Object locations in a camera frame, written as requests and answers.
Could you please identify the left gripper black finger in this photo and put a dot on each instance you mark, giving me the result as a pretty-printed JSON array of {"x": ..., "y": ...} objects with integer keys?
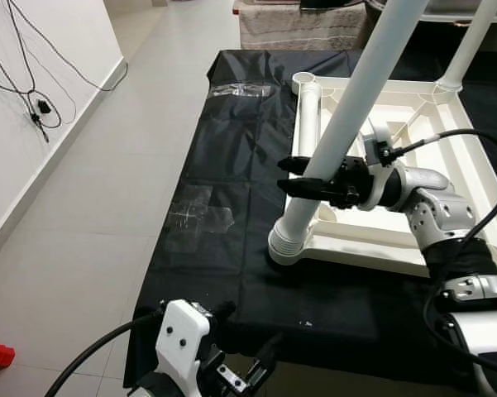
[
  {"x": 223, "y": 311},
  {"x": 266, "y": 356}
]

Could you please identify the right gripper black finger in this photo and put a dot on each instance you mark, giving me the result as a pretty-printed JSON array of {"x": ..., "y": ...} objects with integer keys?
[
  {"x": 293, "y": 164},
  {"x": 310, "y": 190}
]

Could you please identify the white plastic table top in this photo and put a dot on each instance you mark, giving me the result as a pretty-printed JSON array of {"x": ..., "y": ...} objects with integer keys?
[{"x": 422, "y": 116}]

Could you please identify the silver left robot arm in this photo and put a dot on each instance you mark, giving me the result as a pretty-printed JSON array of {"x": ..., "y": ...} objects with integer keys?
[{"x": 149, "y": 387}]

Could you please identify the black tablecloth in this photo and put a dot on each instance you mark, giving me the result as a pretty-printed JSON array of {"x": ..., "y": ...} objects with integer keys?
[{"x": 231, "y": 281}]

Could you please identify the grey speckled ledge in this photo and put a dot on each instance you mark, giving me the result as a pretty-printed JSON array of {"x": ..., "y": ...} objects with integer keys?
[{"x": 298, "y": 29}]

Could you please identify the black plastic bag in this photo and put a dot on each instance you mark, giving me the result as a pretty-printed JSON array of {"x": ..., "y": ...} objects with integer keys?
[{"x": 331, "y": 4}]

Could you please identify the black round pan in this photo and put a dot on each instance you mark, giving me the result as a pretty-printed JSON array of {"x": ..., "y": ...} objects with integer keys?
[{"x": 446, "y": 29}]

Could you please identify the black power adapter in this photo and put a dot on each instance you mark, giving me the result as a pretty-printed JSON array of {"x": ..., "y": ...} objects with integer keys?
[{"x": 43, "y": 106}]

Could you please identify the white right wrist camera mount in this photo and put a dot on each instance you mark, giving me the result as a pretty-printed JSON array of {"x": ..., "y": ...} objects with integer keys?
[{"x": 380, "y": 145}]

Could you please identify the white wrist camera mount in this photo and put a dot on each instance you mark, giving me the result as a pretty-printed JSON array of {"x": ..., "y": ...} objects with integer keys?
[
  {"x": 182, "y": 335},
  {"x": 380, "y": 145}
]

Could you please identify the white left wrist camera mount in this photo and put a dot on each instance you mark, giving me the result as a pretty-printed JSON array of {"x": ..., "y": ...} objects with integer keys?
[{"x": 182, "y": 335}]

